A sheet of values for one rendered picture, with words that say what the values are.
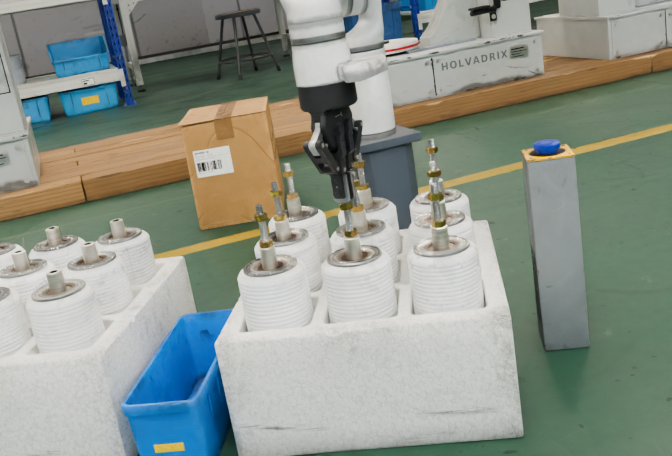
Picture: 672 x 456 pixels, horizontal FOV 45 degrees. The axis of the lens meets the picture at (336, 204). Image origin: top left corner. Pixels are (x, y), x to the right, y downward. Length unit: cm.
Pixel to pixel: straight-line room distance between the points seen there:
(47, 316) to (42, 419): 15
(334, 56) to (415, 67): 226
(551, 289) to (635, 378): 18
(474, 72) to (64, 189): 166
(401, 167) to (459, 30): 197
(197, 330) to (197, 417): 29
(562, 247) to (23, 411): 82
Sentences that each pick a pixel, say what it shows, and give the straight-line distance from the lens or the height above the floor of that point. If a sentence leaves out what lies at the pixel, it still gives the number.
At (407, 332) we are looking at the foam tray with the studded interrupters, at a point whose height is 17.
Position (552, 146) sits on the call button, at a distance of 125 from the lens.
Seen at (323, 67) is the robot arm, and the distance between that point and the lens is 101.
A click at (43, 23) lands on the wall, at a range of 931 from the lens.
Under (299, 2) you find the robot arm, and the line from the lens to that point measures 101.
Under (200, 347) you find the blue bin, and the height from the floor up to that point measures 6.
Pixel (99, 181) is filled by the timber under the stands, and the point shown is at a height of 6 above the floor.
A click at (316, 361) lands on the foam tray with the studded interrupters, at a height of 14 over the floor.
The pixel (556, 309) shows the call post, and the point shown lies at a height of 7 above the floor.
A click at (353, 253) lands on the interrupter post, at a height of 26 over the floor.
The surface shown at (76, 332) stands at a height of 20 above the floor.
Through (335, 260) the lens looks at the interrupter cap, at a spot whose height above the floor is 25.
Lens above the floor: 62
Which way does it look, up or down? 16 degrees down
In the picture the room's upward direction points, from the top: 9 degrees counter-clockwise
